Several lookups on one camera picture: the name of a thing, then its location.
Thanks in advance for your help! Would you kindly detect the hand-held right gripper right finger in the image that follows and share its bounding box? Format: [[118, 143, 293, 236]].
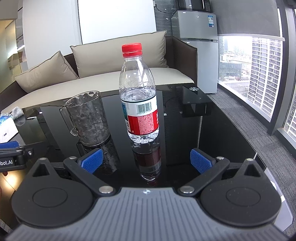
[[178, 148, 264, 196]]

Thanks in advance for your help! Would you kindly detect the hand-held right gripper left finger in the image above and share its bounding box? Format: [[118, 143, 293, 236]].
[[32, 148, 115, 196]]

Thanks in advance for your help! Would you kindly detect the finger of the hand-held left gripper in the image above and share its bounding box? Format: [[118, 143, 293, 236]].
[[0, 141, 34, 160]]

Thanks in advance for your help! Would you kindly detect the clear plastic water bottle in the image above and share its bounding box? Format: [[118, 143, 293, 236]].
[[119, 55, 160, 144]]

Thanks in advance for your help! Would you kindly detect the red bottle cap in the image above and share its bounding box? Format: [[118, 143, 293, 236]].
[[122, 43, 143, 58]]

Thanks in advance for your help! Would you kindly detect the white tissue box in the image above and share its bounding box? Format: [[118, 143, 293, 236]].
[[0, 113, 19, 143]]

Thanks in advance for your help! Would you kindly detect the grey cloth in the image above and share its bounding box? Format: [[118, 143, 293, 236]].
[[10, 106, 26, 127]]

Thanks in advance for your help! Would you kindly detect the small beige cushion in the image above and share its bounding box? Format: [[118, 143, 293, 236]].
[[15, 51, 79, 93]]

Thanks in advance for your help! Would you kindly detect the brown sofa with beige seat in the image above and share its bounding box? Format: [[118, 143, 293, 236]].
[[0, 30, 198, 114]]

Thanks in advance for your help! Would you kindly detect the large beige cushion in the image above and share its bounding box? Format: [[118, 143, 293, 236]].
[[70, 30, 169, 79]]

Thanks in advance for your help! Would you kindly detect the silver fridge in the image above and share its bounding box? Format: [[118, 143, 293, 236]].
[[171, 10, 219, 94]]

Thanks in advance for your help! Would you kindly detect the grey slatted blind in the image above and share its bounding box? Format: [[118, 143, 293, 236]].
[[153, 0, 177, 38]]

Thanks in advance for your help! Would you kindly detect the grey roller blind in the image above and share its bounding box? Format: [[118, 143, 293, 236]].
[[211, 0, 285, 41]]

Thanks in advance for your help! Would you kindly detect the black microwave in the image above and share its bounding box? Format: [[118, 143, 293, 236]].
[[176, 0, 211, 12]]

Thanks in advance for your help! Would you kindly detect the black cable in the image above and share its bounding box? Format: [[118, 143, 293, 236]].
[[162, 97, 184, 110]]

